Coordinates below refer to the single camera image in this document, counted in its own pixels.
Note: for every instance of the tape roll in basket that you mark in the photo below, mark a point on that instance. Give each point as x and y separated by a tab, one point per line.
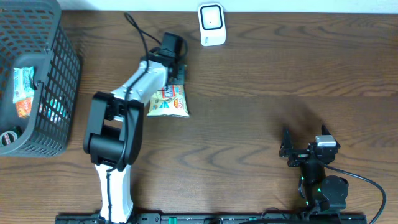
10	136

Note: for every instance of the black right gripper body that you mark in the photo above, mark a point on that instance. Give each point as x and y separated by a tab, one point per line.
299	156

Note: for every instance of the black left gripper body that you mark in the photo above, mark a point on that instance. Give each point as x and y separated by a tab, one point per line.
181	76

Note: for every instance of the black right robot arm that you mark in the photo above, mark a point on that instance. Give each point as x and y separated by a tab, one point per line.
324	194

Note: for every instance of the white barcode scanner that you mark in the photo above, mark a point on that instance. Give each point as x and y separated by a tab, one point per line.
212	24

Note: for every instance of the teal item behind basket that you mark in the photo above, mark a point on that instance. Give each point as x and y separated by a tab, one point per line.
55	111

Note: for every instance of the orange tissue pack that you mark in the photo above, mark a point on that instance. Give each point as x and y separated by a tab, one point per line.
24	107

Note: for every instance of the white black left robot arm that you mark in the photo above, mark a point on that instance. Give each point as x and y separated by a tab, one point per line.
113	135

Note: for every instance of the green tissue pack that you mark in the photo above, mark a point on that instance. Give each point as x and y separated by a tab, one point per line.
23	83

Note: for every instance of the dark grey plastic basket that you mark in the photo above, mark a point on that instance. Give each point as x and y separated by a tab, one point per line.
32	36

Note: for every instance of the yellow snack bag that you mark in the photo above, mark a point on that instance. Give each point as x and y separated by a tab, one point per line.
169	101

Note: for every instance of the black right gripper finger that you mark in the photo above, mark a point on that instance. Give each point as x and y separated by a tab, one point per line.
286	146
324	130

